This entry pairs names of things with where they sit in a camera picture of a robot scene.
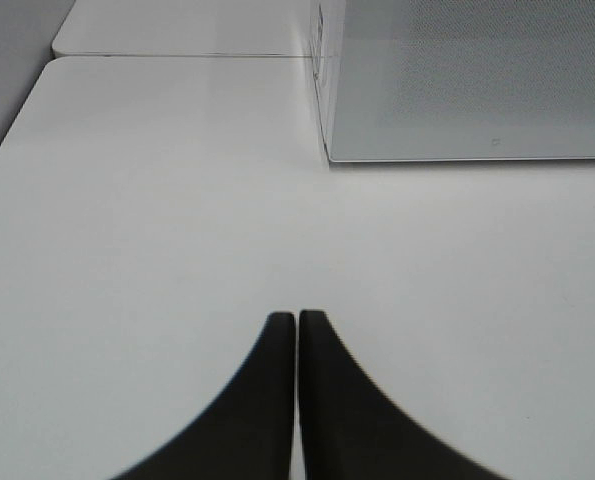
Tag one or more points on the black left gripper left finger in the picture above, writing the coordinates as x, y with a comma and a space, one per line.
247, 430

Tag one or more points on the white microwave door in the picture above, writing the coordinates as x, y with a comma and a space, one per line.
477, 75

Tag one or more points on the white microwave oven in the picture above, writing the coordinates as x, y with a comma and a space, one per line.
322, 75

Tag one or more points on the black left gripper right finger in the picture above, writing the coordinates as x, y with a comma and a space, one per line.
351, 430

